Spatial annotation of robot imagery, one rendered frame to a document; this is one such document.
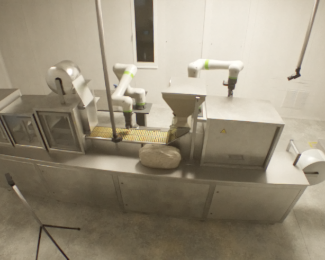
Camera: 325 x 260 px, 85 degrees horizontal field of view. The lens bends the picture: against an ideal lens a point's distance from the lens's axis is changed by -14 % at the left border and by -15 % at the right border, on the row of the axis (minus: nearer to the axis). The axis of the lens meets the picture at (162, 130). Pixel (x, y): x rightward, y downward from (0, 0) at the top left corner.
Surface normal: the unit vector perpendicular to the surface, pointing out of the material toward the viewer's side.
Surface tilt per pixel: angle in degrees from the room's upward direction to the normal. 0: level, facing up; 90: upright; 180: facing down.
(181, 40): 90
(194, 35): 90
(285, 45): 90
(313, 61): 90
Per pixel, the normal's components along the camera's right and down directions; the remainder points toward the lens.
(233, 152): -0.13, 0.57
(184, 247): 0.00, -0.82
